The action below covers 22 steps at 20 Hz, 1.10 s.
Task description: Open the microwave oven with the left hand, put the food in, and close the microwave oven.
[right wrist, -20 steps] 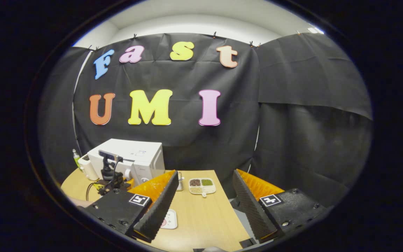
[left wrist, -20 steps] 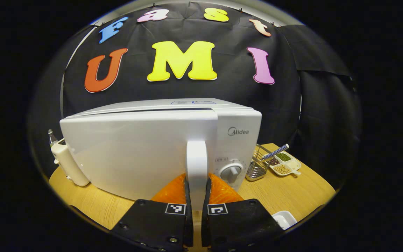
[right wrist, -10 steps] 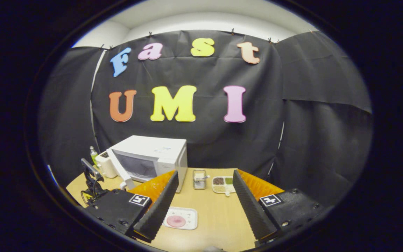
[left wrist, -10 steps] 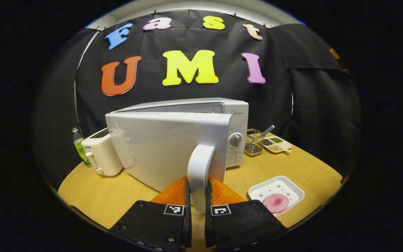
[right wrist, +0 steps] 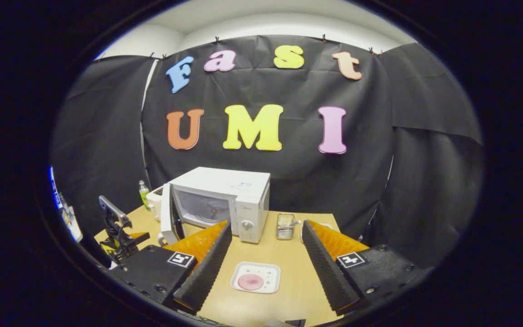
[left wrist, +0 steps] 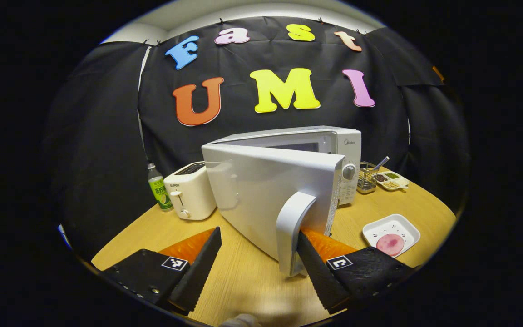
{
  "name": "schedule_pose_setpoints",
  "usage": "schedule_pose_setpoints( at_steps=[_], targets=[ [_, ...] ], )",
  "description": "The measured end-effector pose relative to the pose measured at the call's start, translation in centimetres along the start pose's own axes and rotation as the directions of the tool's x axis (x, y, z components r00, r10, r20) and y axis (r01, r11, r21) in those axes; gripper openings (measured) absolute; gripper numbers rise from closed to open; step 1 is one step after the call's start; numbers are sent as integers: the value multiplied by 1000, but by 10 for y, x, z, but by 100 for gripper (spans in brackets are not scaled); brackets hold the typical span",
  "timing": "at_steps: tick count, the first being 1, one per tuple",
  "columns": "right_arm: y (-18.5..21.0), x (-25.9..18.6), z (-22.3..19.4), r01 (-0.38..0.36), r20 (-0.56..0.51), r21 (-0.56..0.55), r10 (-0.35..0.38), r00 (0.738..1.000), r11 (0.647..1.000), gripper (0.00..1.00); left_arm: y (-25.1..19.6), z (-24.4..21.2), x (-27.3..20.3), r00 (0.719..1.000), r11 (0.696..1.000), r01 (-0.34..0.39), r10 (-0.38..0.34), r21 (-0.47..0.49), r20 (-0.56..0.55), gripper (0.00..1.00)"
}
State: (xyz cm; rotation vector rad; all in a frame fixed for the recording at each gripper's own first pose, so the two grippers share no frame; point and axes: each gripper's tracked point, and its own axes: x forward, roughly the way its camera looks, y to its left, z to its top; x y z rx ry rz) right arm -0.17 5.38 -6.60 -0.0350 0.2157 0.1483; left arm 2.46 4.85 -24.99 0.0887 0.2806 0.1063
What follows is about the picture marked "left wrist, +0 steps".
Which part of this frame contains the white divided grain dish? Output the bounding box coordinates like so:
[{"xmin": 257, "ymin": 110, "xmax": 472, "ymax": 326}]
[{"xmin": 376, "ymin": 170, "xmax": 410, "ymax": 191}]

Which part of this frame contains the green drink bottle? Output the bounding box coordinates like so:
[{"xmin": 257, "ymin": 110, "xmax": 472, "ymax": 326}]
[{"xmin": 147, "ymin": 163, "xmax": 173, "ymax": 212}]

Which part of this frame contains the white toaster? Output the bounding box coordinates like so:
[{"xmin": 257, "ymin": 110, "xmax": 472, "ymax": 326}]
[{"xmin": 163, "ymin": 162, "xmax": 217, "ymax": 221}]

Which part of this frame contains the metal wire basket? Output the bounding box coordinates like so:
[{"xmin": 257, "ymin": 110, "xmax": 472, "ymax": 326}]
[{"xmin": 357, "ymin": 162, "xmax": 379, "ymax": 195}]

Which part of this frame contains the pink round food slice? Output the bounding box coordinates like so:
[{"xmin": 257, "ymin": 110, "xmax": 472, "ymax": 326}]
[{"xmin": 376, "ymin": 234, "xmax": 405, "ymax": 257}]

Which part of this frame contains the white microwave oven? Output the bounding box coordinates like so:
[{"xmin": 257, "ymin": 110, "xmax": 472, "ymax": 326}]
[{"xmin": 202, "ymin": 126, "xmax": 362, "ymax": 277}]

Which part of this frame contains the metal spoon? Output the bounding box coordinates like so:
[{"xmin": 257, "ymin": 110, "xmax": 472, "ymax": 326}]
[{"xmin": 370, "ymin": 156, "xmax": 390, "ymax": 175}]

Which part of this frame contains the white square plate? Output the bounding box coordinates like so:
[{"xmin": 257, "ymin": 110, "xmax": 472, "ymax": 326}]
[{"xmin": 362, "ymin": 214, "xmax": 421, "ymax": 258}]

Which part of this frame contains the black backdrop cloth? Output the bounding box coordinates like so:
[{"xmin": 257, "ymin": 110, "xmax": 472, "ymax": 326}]
[{"xmin": 46, "ymin": 16, "xmax": 471, "ymax": 262}]

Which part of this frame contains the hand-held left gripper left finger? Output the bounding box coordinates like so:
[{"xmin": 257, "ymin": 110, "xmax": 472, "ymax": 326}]
[{"xmin": 100, "ymin": 226, "xmax": 222, "ymax": 315}]

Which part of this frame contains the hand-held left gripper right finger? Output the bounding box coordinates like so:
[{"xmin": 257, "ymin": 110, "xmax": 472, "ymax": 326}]
[{"xmin": 296, "ymin": 227, "xmax": 419, "ymax": 315}]

